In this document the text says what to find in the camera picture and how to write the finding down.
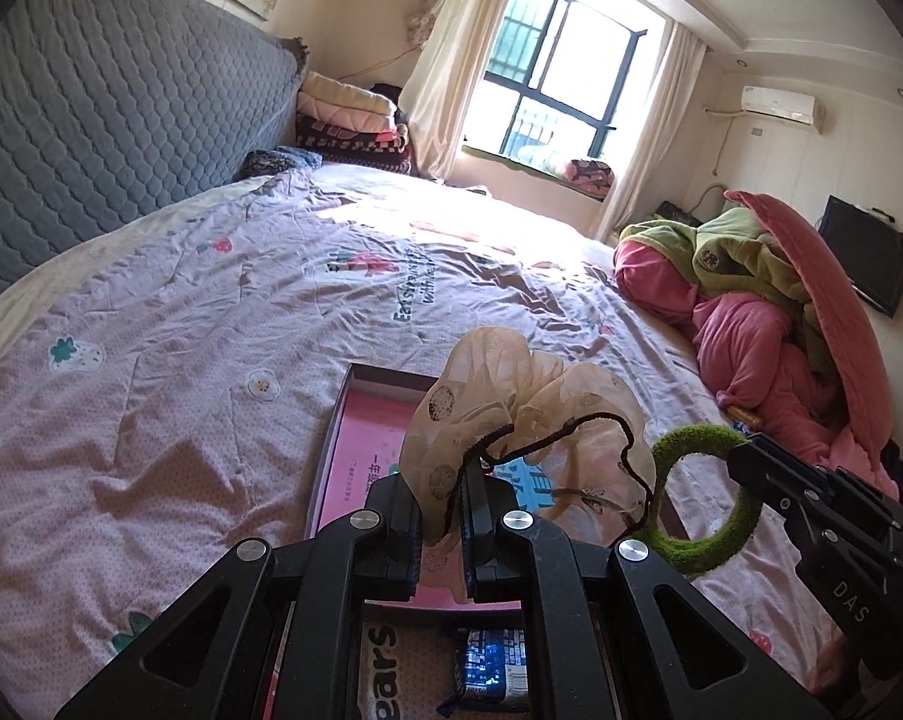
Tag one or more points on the folded blankets stack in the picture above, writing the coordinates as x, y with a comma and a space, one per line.
348, 124

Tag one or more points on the cream curtain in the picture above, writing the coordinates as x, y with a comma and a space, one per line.
676, 76
451, 63

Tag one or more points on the dark cardboard box tray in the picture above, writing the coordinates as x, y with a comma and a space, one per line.
405, 663

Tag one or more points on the grey quilted headboard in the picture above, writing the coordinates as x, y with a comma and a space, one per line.
113, 109

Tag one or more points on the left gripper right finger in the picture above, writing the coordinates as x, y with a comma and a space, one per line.
613, 632

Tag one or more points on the pink patterned bedsheet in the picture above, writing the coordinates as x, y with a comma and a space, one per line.
178, 400

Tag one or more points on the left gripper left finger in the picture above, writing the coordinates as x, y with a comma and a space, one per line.
268, 632

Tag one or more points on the cream curtain right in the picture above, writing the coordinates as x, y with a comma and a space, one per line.
676, 76

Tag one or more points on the blue snack packet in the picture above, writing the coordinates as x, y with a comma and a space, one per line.
490, 671

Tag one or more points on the cream curtain left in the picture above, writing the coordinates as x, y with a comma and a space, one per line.
451, 63

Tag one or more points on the pink and green blanket pile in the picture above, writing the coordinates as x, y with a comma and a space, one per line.
778, 332

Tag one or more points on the window with dark frame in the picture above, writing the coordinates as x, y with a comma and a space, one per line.
553, 82

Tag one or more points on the cream fabric scrunchie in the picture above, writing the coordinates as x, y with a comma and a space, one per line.
500, 400

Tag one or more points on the black television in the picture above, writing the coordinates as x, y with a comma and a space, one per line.
870, 250

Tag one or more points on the white air conditioner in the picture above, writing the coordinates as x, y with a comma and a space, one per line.
799, 108

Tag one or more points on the floral cushion on sill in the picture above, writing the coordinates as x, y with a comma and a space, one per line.
594, 178

